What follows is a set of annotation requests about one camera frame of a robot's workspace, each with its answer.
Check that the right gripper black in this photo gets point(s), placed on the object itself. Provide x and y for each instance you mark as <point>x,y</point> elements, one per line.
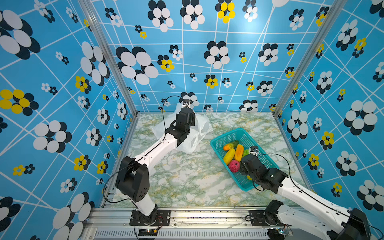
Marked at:
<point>242,169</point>

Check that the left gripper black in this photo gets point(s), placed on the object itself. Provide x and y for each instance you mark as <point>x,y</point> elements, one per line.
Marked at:
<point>192,120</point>

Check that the green fruit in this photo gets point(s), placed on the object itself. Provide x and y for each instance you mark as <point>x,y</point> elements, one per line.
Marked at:
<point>246,152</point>

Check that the pink fruit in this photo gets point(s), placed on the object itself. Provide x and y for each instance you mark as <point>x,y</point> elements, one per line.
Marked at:
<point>234,166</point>

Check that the orange yellow mango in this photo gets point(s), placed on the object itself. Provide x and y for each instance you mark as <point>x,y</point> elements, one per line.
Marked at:
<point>239,152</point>

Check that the white plastic bag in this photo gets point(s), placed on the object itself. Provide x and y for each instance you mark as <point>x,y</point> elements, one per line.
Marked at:
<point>198,132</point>

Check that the yellow oblong fruit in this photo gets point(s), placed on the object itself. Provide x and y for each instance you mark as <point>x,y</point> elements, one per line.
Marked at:
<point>229,156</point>

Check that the teal plastic basket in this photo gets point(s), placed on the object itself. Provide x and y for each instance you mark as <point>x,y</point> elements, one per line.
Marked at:
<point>240,136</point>

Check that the green orange papaya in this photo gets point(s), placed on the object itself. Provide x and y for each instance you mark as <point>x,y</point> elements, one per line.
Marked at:
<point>231,145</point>

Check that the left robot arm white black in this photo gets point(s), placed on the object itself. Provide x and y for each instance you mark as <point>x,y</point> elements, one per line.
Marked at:
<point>133,177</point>

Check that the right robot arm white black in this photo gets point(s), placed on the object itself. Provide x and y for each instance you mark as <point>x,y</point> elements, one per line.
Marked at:
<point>323,219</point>

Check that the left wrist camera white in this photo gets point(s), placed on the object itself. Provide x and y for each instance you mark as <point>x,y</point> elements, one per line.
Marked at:
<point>186,103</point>

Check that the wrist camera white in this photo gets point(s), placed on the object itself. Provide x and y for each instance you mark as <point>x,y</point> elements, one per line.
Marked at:
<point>186,103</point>
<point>254,150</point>

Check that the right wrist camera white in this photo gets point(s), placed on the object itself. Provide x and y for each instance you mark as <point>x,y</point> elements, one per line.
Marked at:
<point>254,150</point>

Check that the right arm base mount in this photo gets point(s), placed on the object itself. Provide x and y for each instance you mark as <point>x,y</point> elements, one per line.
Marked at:
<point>267,217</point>

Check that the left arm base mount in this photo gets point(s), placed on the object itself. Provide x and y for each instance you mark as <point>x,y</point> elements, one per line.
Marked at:
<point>156,218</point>

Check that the left aluminium corner post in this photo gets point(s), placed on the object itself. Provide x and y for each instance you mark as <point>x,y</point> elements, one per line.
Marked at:
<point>90,15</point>

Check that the aluminium corner post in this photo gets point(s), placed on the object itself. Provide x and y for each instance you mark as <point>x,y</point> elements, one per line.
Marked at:
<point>90,15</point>
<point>324,29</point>

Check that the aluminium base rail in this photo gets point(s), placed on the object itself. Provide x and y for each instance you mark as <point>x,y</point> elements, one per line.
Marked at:
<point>205,224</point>

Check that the right aluminium corner post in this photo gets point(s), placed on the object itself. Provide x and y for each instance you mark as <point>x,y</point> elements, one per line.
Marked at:
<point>324,29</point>

